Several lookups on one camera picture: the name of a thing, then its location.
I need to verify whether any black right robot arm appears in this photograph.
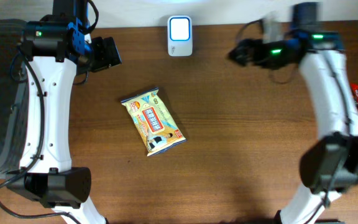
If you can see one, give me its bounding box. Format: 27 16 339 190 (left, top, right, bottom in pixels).
228 2 358 223

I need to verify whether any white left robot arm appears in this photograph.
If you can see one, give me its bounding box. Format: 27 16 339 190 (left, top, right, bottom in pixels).
4 0 121 223

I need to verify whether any white barcode scanner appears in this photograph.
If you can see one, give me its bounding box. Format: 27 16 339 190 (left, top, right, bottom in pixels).
167 16 193 57

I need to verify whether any grey plastic basket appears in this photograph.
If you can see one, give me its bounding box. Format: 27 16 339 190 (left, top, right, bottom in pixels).
0 19 29 179

